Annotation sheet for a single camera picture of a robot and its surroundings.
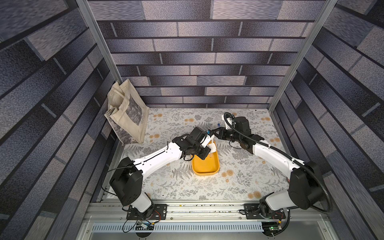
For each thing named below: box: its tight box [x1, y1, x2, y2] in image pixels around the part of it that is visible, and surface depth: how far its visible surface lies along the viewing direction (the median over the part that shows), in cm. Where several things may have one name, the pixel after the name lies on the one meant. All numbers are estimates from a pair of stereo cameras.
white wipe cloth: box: [207, 142, 217, 153], surface depth 79 cm
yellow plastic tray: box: [191, 141, 220, 176], surface depth 90 cm
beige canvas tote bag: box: [104, 79, 150, 145], surface depth 97 cm
